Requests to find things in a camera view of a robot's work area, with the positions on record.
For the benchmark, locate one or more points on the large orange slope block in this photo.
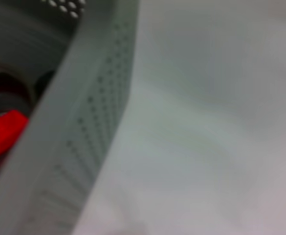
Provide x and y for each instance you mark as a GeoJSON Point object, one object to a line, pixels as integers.
{"type": "Point", "coordinates": [3, 132]}

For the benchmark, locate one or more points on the grey-green perforated storage bin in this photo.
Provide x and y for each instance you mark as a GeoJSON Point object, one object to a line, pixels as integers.
{"type": "Point", "coordinates": [72, 122]}

